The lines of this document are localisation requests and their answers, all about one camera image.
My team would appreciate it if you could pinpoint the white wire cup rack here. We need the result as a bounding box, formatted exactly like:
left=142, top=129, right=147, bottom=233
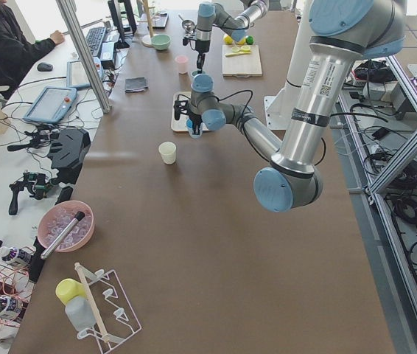
left=74, top=263, right=142, bottom=353

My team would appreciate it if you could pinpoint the green bowl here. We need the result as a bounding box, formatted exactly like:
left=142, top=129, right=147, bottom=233
left=151, top=34, right=171, bottom=51

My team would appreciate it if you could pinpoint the metal scoop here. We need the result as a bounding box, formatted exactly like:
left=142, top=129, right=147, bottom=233
left=178, top=14, right=196, bottom=33

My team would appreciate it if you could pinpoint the grey folded cloth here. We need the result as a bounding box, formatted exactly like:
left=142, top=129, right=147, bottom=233
left=125, top=77, right=148, bottom=93

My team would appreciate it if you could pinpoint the person in black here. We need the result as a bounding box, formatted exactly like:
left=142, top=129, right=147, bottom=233
left=0, top=1, right=65, bottom=99

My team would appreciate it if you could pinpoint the pink bowl with ice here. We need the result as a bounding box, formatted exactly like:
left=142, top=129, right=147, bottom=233
left=38, top=201, right=95, bottom=253

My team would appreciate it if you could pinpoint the yellow plastic cup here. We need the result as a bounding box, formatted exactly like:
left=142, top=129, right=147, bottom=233
left=55, top=278, right=86, bottom=305

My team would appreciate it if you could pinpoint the blue plastic cup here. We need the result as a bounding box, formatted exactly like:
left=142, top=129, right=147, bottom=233
left=186, top=119, right=203, bottom=139

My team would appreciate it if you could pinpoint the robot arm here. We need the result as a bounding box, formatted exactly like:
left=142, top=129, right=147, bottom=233
left=195, top=0, right=270, bottom=74
left=174, top=1, right=407, bottom=212

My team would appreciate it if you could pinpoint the black computer mouse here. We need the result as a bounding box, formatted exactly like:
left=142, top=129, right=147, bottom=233
left=37, top=62, right=53, bottom=72

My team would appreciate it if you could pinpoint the yellow plastic knife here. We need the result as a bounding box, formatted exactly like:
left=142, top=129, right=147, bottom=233
left=224, top=52, right=252, bottom=58

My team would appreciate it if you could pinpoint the wooden cutting board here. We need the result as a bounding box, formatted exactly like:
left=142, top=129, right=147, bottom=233
left=222, top=44, right=263, bottom=77

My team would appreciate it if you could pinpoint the cream rabbit tray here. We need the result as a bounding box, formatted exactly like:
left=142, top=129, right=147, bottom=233
left=170, top=91, right=191, bottom=133

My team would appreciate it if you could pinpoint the pink plastic cup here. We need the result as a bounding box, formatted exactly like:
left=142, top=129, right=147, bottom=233
left=175, top=55, right=189, bottom=74

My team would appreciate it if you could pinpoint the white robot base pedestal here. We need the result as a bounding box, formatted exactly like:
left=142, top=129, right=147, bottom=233
left=264, top=15, right=314, bottom=131

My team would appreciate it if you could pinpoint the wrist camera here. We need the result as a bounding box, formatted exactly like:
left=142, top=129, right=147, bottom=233
left=182, top=31, right=195, bottom=46
left=173, top=97, right=190, bottom=121

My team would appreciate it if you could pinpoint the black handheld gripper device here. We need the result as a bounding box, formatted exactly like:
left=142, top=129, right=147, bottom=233
left=8, top=170, right=58, bottom=215

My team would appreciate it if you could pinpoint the green lime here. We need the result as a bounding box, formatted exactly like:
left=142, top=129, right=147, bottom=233
left=245, top=35, right=254, bottom=45

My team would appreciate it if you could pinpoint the aluminium frame post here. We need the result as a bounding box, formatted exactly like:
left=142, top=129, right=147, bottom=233
left=56, top=0, right=111, bottom=114

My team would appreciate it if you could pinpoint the green plastic cup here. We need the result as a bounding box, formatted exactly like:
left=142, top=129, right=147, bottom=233
left=189, top=70, right=204, bottom=82

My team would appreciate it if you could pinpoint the cream plastic cup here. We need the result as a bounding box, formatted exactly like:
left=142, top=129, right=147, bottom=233
left=158, top=142, right=177, bottom=164

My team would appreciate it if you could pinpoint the black keyboard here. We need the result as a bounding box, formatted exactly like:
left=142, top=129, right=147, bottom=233
left=85, top=27, right=106, bottom=57

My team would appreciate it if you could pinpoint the metal pestle in bowl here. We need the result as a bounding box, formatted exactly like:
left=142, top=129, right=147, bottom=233
left=41, top=211, right=85, bottom=260

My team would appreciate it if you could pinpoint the black stand plate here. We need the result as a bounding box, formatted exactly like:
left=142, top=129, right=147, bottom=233
left=47, top=128, right=91, bottom=185

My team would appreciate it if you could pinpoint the blue teach pendant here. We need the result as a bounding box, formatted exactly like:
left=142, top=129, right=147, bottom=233
left=23, top=86, right=77, bottom=124

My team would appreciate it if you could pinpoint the translucent grey cup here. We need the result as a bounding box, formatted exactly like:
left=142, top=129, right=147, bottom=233
left=65, top=296, right=97, bottom=332

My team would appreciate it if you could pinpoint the wooden stand with base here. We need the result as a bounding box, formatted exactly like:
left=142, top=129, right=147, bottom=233
left=138, top=0, right=154, bottom=47

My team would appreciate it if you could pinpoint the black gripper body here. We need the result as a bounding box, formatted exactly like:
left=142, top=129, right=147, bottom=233
left=195, top=40, right=209, bottom=55
left=187, top=114, right=203, bottom=128

